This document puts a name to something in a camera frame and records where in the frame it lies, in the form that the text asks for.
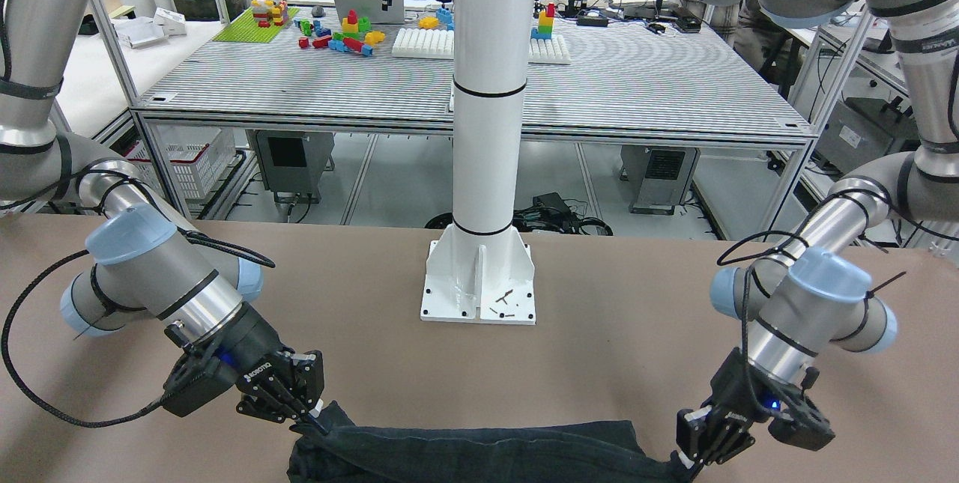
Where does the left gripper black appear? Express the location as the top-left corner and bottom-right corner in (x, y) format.
(668, 347), (835, 473)

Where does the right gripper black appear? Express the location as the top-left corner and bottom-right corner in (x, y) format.
(162, 303), (335, 436)

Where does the black t-shirt with logo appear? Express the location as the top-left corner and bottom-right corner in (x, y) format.
(285, 402), (691, 482)

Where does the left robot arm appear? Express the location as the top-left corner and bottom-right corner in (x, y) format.
(676, 0), (958, 479)

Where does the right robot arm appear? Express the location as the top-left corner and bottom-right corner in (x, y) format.
(2, 0), (324, 433)

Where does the white plastic basket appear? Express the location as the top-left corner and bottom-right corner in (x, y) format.
(159, 126), (235, 200)

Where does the green lego baseplate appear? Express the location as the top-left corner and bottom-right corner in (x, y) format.
(212, 7), (300, 43)

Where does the white peg board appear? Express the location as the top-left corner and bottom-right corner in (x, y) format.
(391, 28), (453, 60)

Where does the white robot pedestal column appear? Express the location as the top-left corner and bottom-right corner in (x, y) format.
(420, 0), (536, 325)

